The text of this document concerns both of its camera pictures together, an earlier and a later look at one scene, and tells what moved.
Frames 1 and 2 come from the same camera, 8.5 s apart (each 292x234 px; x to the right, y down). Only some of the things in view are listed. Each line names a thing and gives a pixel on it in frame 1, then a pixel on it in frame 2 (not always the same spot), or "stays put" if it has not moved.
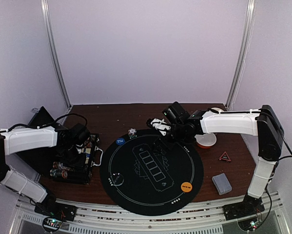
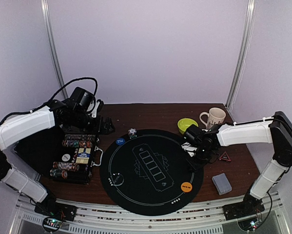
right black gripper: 166,137 to 199,158
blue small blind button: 120,141 stays put
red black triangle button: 224,157 stays put
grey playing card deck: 222,184 stays put
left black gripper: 79,165 to 107,122
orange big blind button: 186,186 stays put
